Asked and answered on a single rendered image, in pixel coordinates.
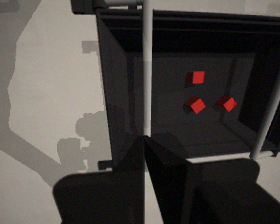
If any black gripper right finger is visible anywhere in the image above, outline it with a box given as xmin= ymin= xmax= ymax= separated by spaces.
xmin=143 ymin=135 xmax=260 ymax=224

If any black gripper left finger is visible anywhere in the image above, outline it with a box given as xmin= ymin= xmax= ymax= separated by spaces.
xmin=53 ymin=135 xmax=145 ymax=224

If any small red block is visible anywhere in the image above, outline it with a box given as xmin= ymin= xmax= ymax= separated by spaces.
xmin=215 ymin=95 xmax=237 ymax=112
xmin=186 ymin=96 xmax=206 ymax=114
xmin=187 ymin=71 xmax=205 ymax=84

